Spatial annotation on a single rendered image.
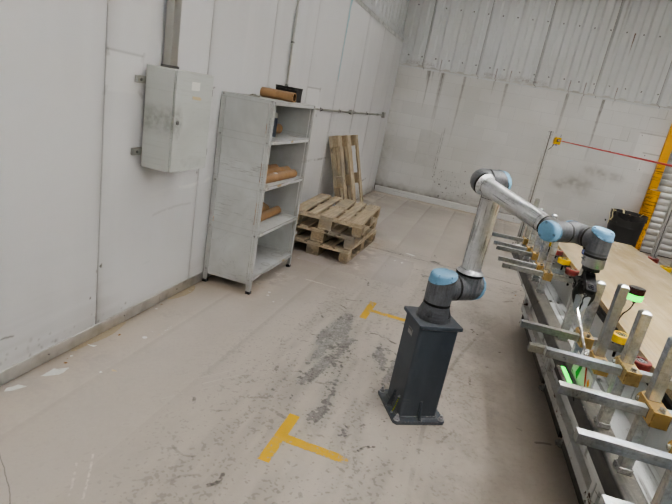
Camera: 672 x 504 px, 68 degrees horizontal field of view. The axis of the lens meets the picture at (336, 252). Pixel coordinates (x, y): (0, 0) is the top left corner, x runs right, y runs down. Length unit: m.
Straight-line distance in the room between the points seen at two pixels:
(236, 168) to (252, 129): 0.33
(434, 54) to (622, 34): 3.07
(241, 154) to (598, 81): 7.32
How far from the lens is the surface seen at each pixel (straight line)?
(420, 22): 10.16
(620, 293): 2.23
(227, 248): 4.18
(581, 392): 1.74
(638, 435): 1.89
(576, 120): 9.97
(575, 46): 10.07
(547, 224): 2.29
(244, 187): 4.00
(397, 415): 2.96
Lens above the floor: 1.67
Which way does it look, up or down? 17 degrees down
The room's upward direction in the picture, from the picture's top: 11 degrees clockwise
